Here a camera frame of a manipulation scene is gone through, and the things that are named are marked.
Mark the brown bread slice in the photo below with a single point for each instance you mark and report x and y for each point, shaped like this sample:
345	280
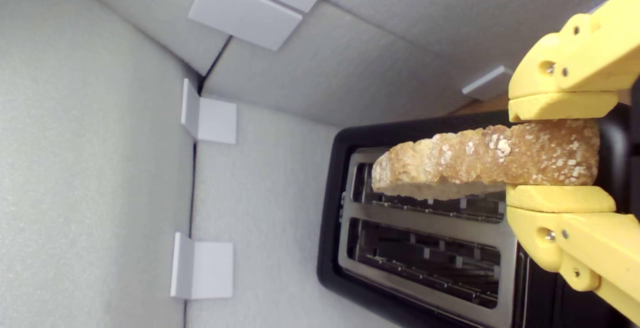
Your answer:
475	158

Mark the black two-slot toaster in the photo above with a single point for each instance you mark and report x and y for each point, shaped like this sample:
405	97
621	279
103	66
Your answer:
425	223

